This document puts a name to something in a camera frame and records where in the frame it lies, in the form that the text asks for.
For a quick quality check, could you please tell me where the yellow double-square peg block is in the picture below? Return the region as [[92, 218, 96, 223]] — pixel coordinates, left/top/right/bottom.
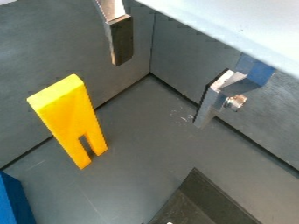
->
[[27, 74, 108, 169]]

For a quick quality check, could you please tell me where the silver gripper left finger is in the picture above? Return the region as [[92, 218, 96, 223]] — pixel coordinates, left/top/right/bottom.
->
[[93, 0, 133, 67]]

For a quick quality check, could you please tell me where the blue foam shape board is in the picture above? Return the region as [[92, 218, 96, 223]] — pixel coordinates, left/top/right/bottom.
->
[[0, 171, 36, 224]]

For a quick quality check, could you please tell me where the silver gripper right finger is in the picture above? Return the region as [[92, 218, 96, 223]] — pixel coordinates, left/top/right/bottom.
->
[[193, 53, 276, 128]]

